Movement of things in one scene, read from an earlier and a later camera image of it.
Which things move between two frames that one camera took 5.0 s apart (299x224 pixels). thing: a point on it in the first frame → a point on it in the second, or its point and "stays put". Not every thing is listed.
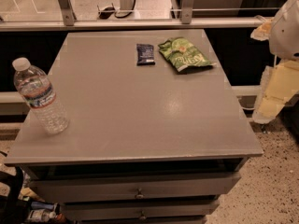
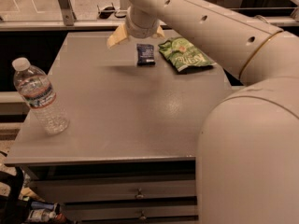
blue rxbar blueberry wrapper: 145,54 stays put
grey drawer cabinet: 156,133 stays put
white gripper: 286,35 → 140,31
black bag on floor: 13,209 stays put
